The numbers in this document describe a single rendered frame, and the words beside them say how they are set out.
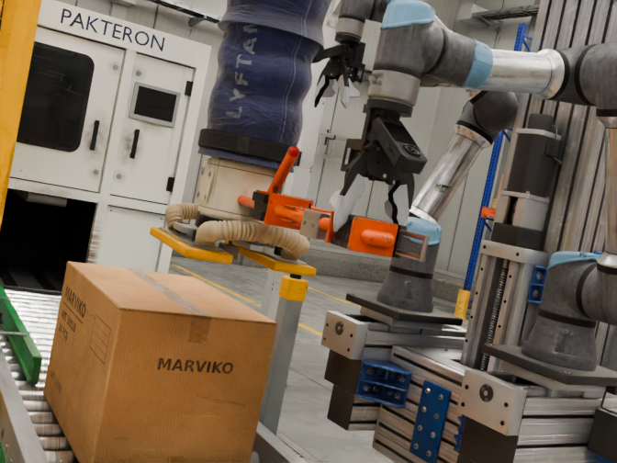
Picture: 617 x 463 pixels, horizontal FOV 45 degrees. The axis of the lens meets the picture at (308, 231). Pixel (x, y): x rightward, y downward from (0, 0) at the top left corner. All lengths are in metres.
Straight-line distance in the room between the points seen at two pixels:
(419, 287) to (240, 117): 0.67
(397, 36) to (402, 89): 0.08
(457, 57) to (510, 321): 0.81
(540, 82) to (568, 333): 0.50
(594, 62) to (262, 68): 0.65
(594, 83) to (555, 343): 0.51
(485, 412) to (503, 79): 0.64
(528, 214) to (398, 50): 0.79
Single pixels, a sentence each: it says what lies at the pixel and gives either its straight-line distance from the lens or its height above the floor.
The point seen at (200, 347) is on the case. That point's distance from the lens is 1.80.
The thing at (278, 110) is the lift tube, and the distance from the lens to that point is 1.59.
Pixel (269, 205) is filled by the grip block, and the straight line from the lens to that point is 1.39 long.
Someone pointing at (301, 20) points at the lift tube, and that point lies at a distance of 1.63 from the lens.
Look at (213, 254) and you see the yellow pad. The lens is 1.50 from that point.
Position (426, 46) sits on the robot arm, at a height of 1.53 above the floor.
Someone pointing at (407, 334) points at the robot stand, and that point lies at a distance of 1.93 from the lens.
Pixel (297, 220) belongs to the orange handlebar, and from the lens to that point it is 1.29.
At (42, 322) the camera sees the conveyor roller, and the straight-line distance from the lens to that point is 3.26.
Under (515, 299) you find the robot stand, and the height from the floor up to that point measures 1.13.
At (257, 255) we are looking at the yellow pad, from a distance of 1.64.
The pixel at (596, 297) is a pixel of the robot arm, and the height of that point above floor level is 1.19.
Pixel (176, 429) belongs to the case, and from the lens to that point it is 1.85.
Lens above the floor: 1.27
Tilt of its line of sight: 3 degrees down
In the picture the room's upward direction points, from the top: 11 degrees clockwise
